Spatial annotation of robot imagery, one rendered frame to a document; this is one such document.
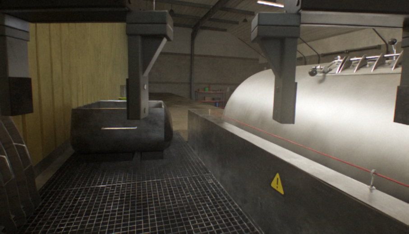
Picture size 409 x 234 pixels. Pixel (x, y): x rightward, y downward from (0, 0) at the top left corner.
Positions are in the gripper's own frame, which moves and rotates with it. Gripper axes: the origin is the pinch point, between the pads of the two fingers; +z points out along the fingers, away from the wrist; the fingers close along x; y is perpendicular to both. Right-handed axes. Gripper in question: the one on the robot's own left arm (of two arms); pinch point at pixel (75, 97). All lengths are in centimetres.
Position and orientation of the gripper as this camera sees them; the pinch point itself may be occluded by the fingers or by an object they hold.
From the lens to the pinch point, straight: 24.9
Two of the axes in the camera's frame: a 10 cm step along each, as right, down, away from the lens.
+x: -10.0, -0.2, 0.3
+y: 0.3, -1.0, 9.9
